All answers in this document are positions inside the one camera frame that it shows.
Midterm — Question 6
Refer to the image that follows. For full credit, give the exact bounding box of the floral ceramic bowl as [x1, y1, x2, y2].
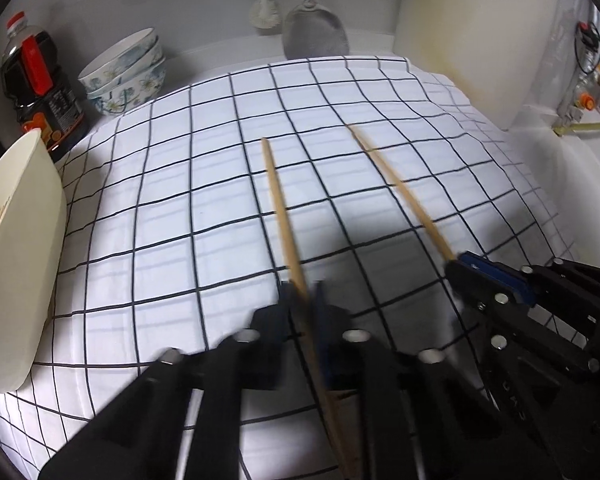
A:
[85, 42, 165, 100]
[77, 28, 160, 92]
[87, 60, 167, 117]

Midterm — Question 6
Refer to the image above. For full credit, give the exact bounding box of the white round tray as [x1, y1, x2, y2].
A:
[0, 130, 67, 393]

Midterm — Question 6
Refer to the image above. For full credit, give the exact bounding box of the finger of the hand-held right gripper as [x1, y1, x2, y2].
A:
[445, 260, 597, 377]
[457, 252, 600, 322]

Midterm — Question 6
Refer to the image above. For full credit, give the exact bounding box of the white checked cloth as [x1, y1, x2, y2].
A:
[0, 55, 576, 480]

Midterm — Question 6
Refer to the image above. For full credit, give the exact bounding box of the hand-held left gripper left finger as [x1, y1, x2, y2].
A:
[37, 280, 312, 480]

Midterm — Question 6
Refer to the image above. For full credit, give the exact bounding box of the white cutting board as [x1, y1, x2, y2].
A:
[392, 0, 563, 131]

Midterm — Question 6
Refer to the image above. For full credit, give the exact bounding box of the wooden chopstick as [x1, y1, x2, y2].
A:
[261, 137, 356, 480]
[347, 125, 458, 263]

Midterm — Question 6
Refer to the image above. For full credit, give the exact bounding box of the metal spatula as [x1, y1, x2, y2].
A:
[281, 0, 351, 61]

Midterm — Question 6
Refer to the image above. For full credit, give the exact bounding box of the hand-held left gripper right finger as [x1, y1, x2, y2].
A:
[312, 281, 566, 480]

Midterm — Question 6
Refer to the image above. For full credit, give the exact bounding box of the yellow gas hose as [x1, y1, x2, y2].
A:
[555, 115, 600, 137]

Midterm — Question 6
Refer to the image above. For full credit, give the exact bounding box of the gas valve orange knob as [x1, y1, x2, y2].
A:
[557, 67, 600, 123]

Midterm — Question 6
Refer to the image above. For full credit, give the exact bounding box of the dark soy sauce bottle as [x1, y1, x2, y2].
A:
[0, 11, 88, 163]

